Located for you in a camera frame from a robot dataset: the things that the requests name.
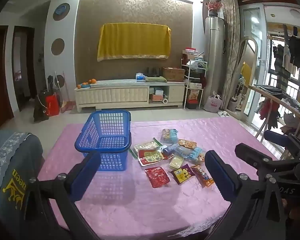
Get black bag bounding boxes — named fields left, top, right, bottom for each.
left=33, top=91, right=50, bottom=123

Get brown wooden door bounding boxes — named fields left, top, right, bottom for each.
left=0, top=26, right=14, bottom=130

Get pink tablecloth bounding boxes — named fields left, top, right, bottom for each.
left=36, top=117, right=282, bottom=239

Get red tray snack packet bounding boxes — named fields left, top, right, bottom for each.
left=137, top=148, right=165, bottom=167

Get black router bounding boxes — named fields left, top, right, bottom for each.
left=146, top=67, right=161, bottom=77

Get orange cartoon snack packet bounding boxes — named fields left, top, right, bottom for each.
left=191, top=164, right=215, bottom=188

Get yellow cloth cover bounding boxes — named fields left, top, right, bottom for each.
left=97, top=23, right=172, bottom=62

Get brown cardboard box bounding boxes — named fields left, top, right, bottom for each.
left=161, top=67, right=185, bottom=82

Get white-handled mop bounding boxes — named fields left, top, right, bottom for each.
left=54, top=71, right=63, bottom=100

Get red bag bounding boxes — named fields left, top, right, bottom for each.
left=45, top=94, right=60, bottom=117

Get row of hanging clothes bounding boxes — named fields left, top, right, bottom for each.
left=272, top=25, right=300, bottom=85

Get dark door frame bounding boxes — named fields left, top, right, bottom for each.
left=14, top=26, right=37, bottom=112

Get chair with grey lace cover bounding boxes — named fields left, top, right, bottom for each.
left=0, top=130, right=44, bottom=240

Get pale yellow cracker packet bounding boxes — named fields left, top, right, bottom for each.
left=168, top=155, right=184, bottom=170

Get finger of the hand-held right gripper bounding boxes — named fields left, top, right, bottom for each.
left=263, top=129, right=300, bottom=155
left=234, top=143, right=300, bottom=178

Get blue plastic basket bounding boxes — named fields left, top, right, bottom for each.
left=74, top=110, right=132, bottom=172

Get red flowers in vase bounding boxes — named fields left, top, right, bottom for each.
left=205, top=0, right=223, bottom=17

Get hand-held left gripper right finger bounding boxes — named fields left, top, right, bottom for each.
left=204, top=150, right=288, bottom=240

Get cream TV cabinet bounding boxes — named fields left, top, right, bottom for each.
left=74, top=79, right=186, bottom=113

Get arched floor mirror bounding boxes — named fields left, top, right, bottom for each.
left=230, top=36, right=258, bottom=117

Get wooden drying rack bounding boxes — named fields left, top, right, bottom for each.
left=247, top=84, right=300, bottom=140

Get white shelf rack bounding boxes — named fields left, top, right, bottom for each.
left=181, top=55, right=208, bottom=110

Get standing air conditioner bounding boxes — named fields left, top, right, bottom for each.
left=205, top=17, right=225, bottom=105

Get small orange snack packet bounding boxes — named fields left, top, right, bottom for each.
left=178, top=139, right=197, bottom=148

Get purple and yellow packet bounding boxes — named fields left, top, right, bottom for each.
left=170, top=164, right=196, bottom=185

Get pink bag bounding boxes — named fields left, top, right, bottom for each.
left=204, top=95, right=223, bottom=113

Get red garment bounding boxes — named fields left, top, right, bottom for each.
left=259, top=100, right=280, bottom=128

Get patterned curtain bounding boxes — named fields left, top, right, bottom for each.
left=220, top=0, right=240, bottom=105

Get pink broom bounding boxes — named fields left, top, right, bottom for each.
left=60, top=71, right=74, bottom=113

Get light blue cartoon packet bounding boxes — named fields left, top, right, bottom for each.
left=175, top=146, right=206, bottom=165

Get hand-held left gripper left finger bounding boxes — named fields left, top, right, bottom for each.
left=20, top=151, right=102, bottom=240

